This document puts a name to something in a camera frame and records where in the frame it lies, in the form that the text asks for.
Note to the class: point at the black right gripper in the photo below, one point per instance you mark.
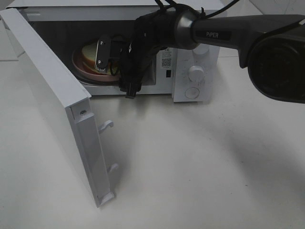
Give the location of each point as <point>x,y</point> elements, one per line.
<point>152,32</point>

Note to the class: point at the white bread sandwich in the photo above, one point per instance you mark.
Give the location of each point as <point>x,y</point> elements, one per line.
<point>88,54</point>

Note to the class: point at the pink round plate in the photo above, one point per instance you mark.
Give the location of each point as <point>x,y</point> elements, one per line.
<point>77,62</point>

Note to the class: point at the round microwave door button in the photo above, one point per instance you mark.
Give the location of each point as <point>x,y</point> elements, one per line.
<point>192,93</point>

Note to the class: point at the white microwave knob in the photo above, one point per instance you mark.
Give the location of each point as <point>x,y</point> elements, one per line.
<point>196,74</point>

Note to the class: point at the white microwave door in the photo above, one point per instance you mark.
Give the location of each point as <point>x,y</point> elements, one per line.
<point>63,102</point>

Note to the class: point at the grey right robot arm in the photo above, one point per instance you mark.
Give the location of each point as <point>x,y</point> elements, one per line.
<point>271,47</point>

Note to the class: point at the glass microwave turntable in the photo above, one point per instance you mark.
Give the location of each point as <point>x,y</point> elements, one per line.
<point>95,81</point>

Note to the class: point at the warning label with QR code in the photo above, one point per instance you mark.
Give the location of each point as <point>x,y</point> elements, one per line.
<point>166,58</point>

